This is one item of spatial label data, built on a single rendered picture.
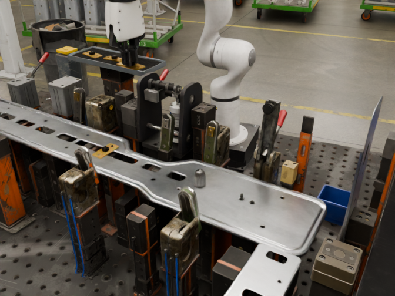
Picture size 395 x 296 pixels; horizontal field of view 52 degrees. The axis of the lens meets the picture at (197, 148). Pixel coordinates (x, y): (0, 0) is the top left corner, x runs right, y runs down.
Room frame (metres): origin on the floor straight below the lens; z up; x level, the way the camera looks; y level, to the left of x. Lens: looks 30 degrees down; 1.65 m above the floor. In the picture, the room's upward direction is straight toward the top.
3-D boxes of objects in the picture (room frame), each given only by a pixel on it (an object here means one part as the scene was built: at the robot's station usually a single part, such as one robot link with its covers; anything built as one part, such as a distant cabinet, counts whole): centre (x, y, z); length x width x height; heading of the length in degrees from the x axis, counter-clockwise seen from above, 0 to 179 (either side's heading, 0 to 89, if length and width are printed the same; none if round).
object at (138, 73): (1.48, 0.31, 1.16); 0.37 x 0.14 x 0.02; 59
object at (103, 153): (1.08, 0.28, 1.01); 0.08 x 0.04 x 0.01; 148
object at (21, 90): (1.53, 0.70, 0.88); 0.11 x 0.10 x 0.36; 149
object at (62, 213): (1.19, 0.46, 0.84); 0.13 x 0.11 x 0.29; 149
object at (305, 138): (0.92, -0.28, 0.95); 0.03 x 0.01 x 0.50; 59
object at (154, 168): (0.99, 0.13, 0.84); 0.12 x 0.05 x 0.29; 149
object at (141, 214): (0.79, 0.14, 0.84); 0.11 x 0.08 x 0.29; 149
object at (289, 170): (0.90, -0.25, 0.88); 0.04 x 0.04 x 0.36; 59
